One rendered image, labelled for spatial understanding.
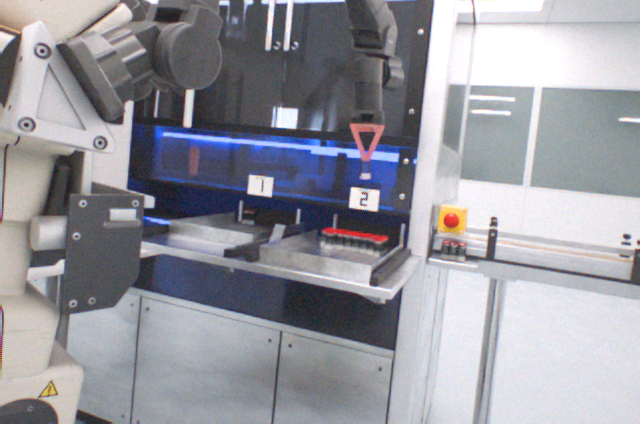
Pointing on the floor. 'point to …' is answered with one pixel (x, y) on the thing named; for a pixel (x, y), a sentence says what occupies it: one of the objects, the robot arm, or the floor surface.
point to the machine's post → (426, 179)
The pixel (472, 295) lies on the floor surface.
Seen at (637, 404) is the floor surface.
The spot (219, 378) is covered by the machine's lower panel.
